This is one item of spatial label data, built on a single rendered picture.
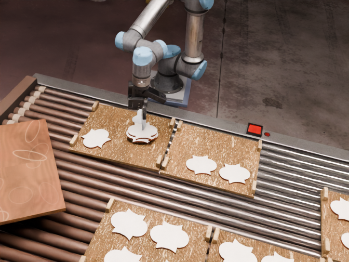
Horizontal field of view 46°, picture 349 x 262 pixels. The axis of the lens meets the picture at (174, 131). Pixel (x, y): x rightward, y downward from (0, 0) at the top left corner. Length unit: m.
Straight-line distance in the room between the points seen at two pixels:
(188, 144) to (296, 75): 2.71
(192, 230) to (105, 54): 2.95
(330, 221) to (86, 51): 3.16
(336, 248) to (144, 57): 1.04
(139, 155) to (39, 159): 0.43
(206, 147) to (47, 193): 0.76
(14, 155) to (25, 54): 2.67
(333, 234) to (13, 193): 1.22
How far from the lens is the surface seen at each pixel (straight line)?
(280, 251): 1.64
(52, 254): 1.56
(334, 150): 2.17
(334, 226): 1.80
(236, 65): 4.37
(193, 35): 2.05
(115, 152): 1.84
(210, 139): 1.96
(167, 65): 2.21
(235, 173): 1.82
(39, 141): 1.76
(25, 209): 1.53
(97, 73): 4.00
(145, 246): 1.54
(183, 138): 1.94
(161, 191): 1.72
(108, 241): 1.55
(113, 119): 2.01
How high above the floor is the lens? 2.23
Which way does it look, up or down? 41 degrees down
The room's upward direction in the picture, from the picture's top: 8 degrees clockwise
